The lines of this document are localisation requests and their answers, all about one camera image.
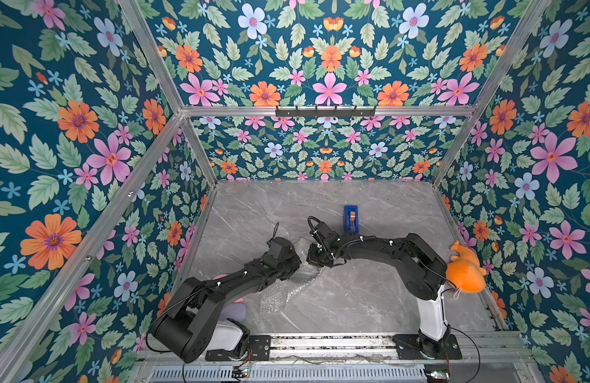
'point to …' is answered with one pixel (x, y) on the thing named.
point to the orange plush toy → (463, 272)
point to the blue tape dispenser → (351, 219)
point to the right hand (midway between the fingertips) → (310, 256)
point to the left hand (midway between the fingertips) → (307, 258)
